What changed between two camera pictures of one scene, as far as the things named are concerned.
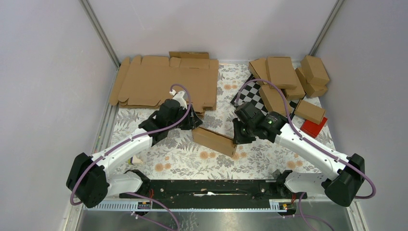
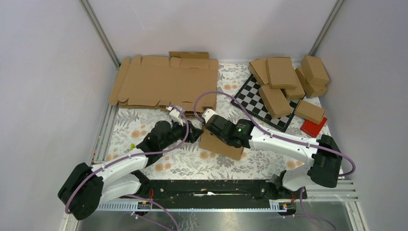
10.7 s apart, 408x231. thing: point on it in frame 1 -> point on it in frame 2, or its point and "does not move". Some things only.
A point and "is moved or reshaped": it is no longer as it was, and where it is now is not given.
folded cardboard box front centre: x=274 y=99 does not move
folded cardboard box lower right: x=311 y=90 does not move
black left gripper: x=195 y=121 -> x=195 y=133
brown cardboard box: x=220 y=143 is moved or reshaped
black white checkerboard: x=250 y=93 does not move
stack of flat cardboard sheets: x=191 y=77 does not move
